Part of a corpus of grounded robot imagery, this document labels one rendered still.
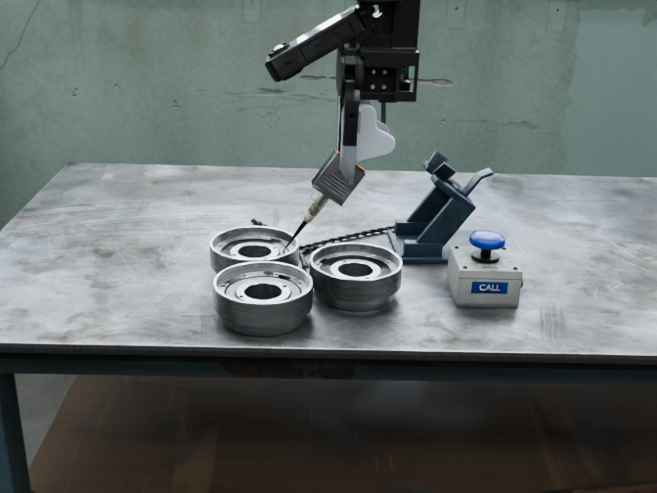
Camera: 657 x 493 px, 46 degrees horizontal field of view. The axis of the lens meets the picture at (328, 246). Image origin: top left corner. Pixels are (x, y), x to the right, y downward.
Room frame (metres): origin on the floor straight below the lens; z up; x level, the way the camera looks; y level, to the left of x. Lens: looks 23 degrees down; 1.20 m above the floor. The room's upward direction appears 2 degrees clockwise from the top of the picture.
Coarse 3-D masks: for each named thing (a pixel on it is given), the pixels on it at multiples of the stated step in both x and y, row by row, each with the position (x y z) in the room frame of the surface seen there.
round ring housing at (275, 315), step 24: (240, 264) 0.78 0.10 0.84; (264, 264) 0.79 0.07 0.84; (288, 264) 0.78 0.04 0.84; (216, 288) 0.72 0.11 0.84; (240, 288) 0.74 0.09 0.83; (264, 288) 0.76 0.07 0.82; (288, 288) 0.75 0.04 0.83; (312, 288) 0.73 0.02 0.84; (216, 312) 0.71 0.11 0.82; (240, 312) 0.69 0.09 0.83; (264, 312) 0.69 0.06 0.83; (288, 312) 0.70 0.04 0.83
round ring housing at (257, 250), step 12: (240, 228) 0.89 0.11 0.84; (252, 228) 0.89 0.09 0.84; (264, 228) 0.89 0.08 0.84; (276, 228) 0.89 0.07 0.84; (216, 240) 0.86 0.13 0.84; (228, 240) 0.88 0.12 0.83; (288, 240) 0.87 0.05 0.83; (216, 252) 0.81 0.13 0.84; (240, 252) 0.85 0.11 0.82; (252, 252) 0.86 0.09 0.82; (264, 252) 0.86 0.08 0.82; (276, 252) 0.84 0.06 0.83; (288, 252) 0.82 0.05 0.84; (216, 264) 0.81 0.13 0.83; (228, 264) 0.80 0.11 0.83
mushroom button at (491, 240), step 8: (480, 232) 0.82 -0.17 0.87; (488, 232) 0.82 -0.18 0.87; (496, 232) 0.82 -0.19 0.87; (472, 240) 0.80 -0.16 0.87; (480, 240) 0.80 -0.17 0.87; (488, 240) 0.80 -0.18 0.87; (496, 240) 0.80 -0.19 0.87; (504, 240) 0.81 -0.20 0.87; (488, 248) 0.79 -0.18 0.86; (496, 248) 0.79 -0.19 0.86; (488, 256) 0.81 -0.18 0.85
